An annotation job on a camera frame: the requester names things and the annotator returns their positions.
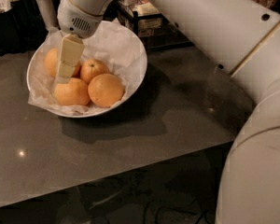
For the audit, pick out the white paper liner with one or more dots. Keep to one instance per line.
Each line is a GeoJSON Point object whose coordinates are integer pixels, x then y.
{"type": "Point", "coordinates": [118, 47]}

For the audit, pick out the white cup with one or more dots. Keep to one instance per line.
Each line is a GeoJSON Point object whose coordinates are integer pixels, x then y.
{"type": "Point", "coordinates": [48, 14]}

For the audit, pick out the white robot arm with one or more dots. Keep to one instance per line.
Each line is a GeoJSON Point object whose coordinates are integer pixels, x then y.
{"type": "Point", "coordinates": [244, 37]}

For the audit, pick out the orange with stem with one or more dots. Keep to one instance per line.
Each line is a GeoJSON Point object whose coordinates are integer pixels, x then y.
{"type": "Point", "coordinates": [92, 68]}

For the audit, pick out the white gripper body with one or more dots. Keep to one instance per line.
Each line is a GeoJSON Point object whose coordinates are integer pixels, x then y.
{"type": "Point", "coordinates": [76, 20]}

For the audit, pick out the black wire rack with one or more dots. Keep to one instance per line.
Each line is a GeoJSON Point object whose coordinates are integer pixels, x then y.
{"type": "Point", "coordinates": [166, 37]}

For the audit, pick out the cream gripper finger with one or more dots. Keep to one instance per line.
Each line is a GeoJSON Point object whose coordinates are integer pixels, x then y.
{"type": "Point", "coordinates": [71, 51]}

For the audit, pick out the tea packets in rack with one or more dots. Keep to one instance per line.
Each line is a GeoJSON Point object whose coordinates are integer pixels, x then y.
{"type": "Point", "coordinates": [140, 16]}

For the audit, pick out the white bowl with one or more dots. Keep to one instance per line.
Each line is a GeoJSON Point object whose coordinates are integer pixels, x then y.
{"type": "Point", "coordinates": [130, 56]}

